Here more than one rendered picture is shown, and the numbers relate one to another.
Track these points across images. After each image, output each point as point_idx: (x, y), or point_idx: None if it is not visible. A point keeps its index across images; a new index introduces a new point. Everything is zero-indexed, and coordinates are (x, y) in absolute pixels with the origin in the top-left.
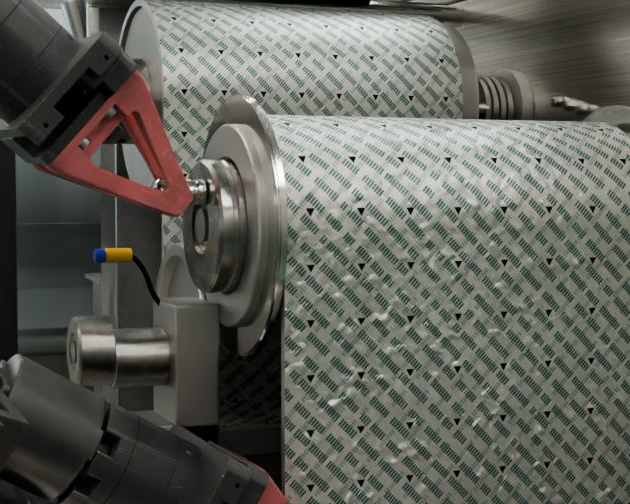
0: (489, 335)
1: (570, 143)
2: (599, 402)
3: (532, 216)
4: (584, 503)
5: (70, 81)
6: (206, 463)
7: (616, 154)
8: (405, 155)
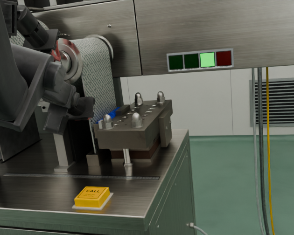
0: (99, 73)
1: (96, 41)
2: (108, 81)
3: (99, 53)
4: (110, 97)
5: (56, 38)
6: (85, 99)
7: (101, 42)
8: (85, 45)
